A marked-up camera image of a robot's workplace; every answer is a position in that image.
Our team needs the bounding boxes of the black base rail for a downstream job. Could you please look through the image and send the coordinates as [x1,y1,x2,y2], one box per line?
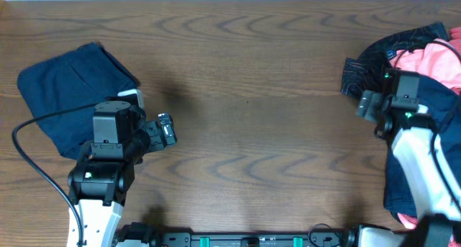
[112,223,358,247]

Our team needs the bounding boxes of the light pink garment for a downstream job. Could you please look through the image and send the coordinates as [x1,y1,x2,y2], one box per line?
[390,43,460,94]

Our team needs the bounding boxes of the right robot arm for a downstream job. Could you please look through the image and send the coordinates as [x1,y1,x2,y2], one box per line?
[356,91,460,246]

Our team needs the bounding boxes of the folded navy shorts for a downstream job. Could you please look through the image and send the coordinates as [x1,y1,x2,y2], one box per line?
[17,42,140,160]

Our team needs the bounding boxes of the navy shorts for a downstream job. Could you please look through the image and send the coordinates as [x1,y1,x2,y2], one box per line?
[17,42,140,160]
[384,76,460,217]

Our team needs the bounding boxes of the red coral garment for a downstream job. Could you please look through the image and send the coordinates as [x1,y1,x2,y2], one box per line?
[397,213,460,247]

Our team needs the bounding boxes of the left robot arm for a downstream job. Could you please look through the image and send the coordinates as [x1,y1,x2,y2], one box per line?
[67,101,177,246]

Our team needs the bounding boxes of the black patterned garment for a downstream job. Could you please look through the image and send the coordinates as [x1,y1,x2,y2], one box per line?
[341,22,449,99]

